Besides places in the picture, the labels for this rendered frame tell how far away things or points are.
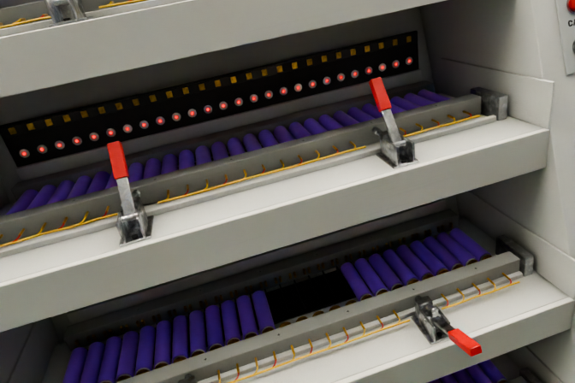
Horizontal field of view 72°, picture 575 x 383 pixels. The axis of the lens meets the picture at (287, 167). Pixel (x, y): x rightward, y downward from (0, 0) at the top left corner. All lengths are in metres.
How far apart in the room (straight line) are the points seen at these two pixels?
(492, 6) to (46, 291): 0.53
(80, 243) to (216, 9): 0.25
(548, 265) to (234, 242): 0.37
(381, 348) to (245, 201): 0.22
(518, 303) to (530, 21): 0.30
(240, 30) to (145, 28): 0.08
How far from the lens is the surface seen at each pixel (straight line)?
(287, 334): 0.47
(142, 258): 0.39
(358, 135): 0.46
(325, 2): 0.40
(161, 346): 0.52
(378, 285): 0.52
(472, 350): 0.43
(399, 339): 0.49
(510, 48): 0.52
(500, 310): 0.53
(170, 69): 0.57
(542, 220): 0.55
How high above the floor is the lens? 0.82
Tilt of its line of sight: 8 degrees down
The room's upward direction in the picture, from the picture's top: 14 degrees counter-clockwise
